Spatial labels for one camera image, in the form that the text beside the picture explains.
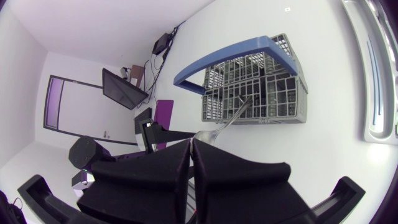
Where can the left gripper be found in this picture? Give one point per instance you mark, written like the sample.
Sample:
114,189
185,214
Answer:
148,137

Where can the blue plastic knife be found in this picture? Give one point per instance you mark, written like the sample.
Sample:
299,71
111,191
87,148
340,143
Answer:
378,93

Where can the grey cutlery tray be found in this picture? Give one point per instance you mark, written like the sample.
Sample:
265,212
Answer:
363,93

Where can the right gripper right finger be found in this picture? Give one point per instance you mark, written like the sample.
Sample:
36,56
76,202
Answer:
242,193

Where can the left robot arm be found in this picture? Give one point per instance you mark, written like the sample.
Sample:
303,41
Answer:
88,152

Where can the steel spoon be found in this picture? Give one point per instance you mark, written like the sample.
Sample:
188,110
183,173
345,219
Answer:
205,136

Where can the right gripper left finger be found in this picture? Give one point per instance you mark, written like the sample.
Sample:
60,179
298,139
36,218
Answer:
146,186

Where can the dark screen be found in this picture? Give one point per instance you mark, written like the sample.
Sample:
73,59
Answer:
121,90

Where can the black power brick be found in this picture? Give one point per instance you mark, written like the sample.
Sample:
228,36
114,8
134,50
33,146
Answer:
160,44

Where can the grey cutlery basket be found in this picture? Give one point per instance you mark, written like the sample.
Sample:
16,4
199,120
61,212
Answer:
280,93

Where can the dark mat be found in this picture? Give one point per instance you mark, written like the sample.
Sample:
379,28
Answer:
164,115

